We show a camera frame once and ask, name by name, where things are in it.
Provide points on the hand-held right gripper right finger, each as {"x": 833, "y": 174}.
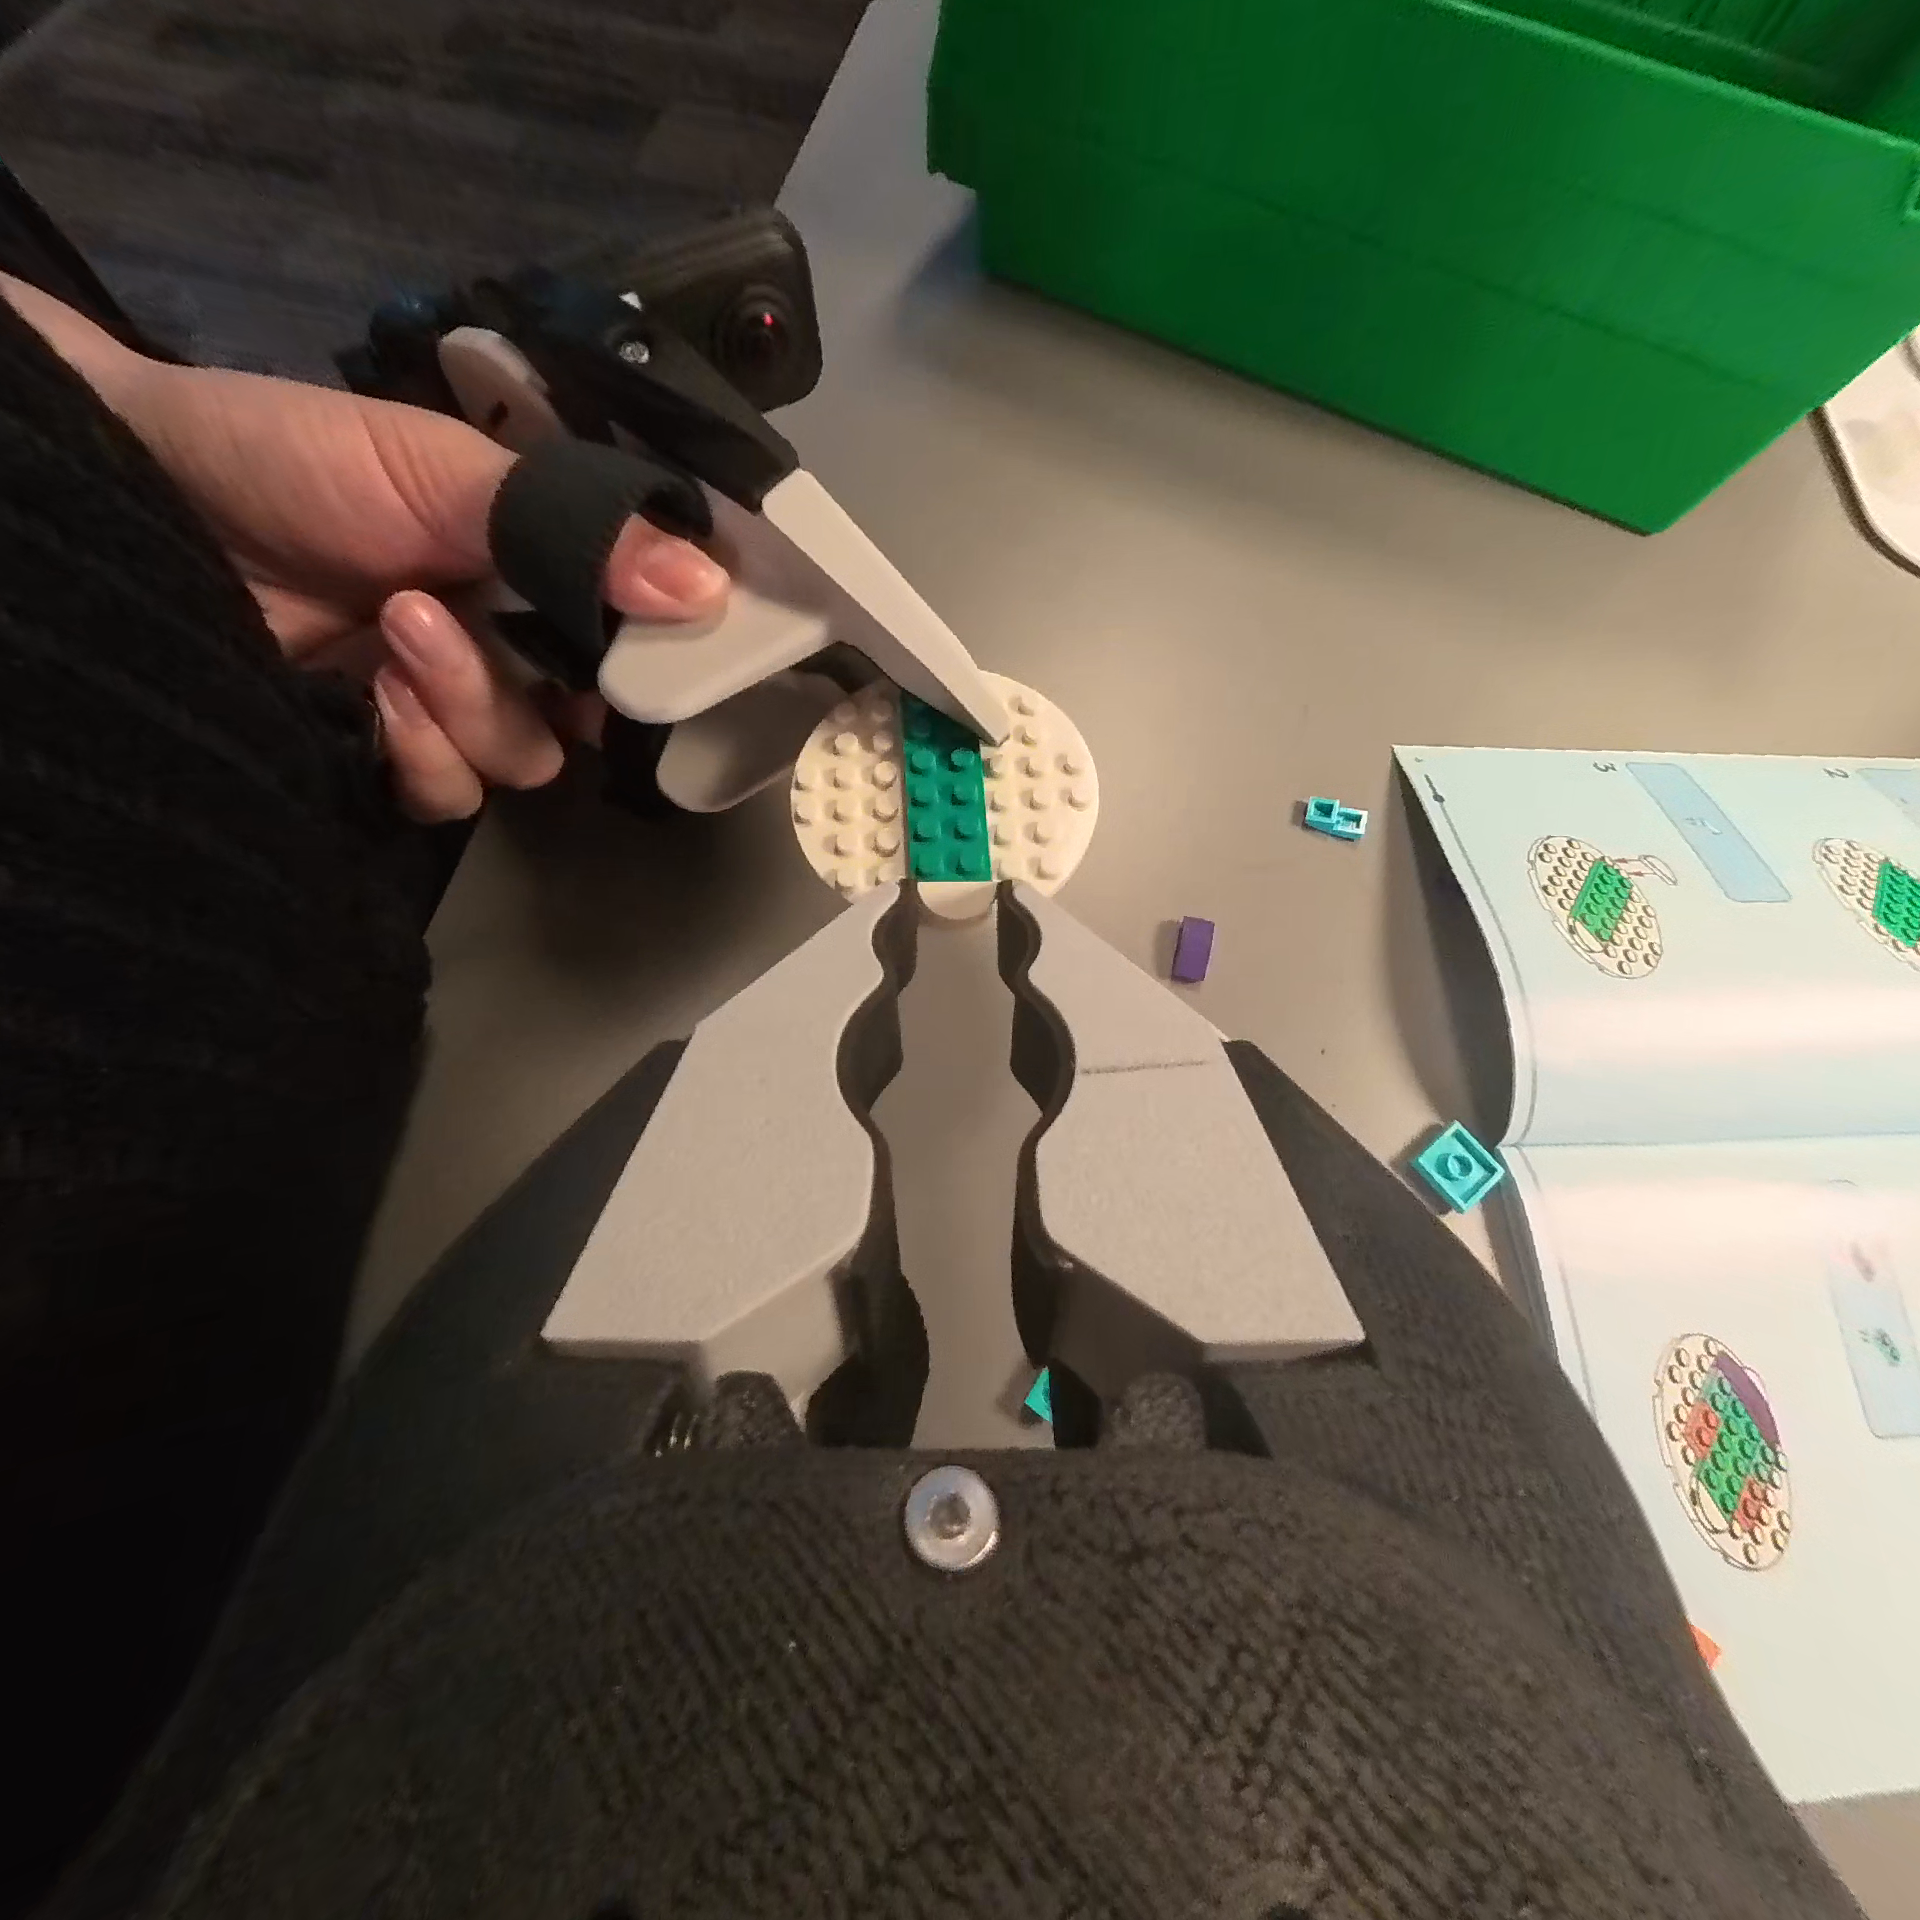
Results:
{"x": 1185, "y": 1201}

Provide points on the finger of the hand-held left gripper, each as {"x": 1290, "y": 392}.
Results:
{"x": 884, "y": 600}

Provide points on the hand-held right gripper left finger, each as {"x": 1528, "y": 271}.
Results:
{"x": 721, "y": 1201}

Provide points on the green lego plate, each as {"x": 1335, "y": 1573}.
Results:
{"x": 944, "y": 804}

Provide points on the purple curved lego slope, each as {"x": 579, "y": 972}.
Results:
{"x": 1193, "y": 950}

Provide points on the white half-circle lego tile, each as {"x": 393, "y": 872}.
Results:
{"x": 960, "y": 902}

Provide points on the teal lego jumper plate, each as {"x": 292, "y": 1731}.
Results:
{"x": 1455, "y": 1166}

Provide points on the person's left hand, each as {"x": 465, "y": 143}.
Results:
{"x": 359, "y": 494}

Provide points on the open instruction booklet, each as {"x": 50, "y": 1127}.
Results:
{"x": 1694, "y": 1201}

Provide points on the green plastic bin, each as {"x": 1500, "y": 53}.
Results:
{"x": 1424, "y": 225}

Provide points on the person's black sweater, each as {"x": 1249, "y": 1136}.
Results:
{"x": 89, "y": 1424}

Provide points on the thin paper leaflet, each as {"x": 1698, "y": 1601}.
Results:
{"x": 1874, "y": 451}

